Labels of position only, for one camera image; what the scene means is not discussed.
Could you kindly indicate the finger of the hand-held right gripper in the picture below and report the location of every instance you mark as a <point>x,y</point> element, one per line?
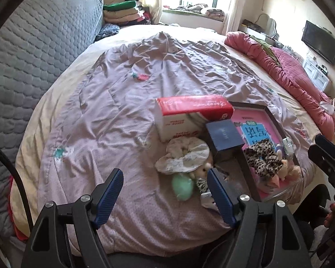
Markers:
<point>333,146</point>
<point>323,159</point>

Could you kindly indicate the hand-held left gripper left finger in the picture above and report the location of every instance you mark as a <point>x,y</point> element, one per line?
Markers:
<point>110,195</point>

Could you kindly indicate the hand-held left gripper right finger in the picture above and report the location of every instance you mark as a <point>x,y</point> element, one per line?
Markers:
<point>219,195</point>

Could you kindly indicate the small brown plush toy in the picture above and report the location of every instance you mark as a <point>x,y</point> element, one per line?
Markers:
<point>203,171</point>

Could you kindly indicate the beige plush bear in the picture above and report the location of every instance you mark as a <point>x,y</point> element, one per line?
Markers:
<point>290,170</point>

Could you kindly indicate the dark grey box tray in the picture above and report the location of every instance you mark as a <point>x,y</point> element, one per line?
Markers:
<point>248,173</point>

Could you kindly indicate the white green patterned packet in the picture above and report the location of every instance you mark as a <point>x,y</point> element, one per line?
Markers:
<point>287,146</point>

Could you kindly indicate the leopard print scrunchie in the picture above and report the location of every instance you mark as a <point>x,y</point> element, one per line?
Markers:
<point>263,157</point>

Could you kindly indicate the pale green soft ball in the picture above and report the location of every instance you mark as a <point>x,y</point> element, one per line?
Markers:
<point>182,187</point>

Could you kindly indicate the person's right hand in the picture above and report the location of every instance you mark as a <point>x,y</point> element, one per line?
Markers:
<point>332,215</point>

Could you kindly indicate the small white packet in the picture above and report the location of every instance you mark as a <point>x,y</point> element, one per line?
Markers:
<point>208,201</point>

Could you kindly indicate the black white patterned cloth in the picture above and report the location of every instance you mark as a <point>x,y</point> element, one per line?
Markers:
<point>203,186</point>

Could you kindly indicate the clear plastic bag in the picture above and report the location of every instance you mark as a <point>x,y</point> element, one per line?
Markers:
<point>327,106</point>

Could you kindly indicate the white floral scrunchie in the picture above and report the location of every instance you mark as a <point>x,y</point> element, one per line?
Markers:
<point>184,156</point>

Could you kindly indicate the dark blue box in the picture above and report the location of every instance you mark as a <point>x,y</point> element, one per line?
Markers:
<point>223,136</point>

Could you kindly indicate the white drawer cabinet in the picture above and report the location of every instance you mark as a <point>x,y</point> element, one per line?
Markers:
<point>315,74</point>

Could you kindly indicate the pink quilt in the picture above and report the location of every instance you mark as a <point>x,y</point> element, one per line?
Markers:
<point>293,72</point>

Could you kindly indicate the purple grey bed blanket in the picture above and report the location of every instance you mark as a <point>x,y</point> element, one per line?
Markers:
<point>122,111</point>

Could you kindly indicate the red tissue pack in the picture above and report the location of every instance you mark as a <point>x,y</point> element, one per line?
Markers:
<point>189,111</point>

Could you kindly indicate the red cloth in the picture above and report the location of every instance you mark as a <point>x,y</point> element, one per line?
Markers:
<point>18,223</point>

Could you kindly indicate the cream bed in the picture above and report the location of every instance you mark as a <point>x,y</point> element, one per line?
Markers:
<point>44,122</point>

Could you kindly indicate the black television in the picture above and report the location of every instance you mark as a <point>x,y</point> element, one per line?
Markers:
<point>321,43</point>

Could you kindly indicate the green cloth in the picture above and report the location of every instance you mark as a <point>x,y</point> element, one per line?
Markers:
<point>265,47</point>

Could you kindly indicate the white framed mirror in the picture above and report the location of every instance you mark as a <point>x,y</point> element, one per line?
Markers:
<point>266,25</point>

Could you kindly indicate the grey quilted headboard cover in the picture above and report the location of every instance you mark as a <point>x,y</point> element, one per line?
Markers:
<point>30,55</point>

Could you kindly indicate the dark patterned pillow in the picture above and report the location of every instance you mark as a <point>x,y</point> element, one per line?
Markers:
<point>107,32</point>

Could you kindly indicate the cream curtain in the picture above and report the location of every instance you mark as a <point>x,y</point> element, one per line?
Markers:
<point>236,5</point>
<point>149,0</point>

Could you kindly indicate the stack of folded clothes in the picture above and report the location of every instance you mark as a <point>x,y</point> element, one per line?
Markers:
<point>122,12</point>

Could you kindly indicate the bedding on window sill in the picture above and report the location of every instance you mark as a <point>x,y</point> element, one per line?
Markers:
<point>203,11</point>

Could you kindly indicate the pink tray with dark frame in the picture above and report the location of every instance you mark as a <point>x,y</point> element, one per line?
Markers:
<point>254,120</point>

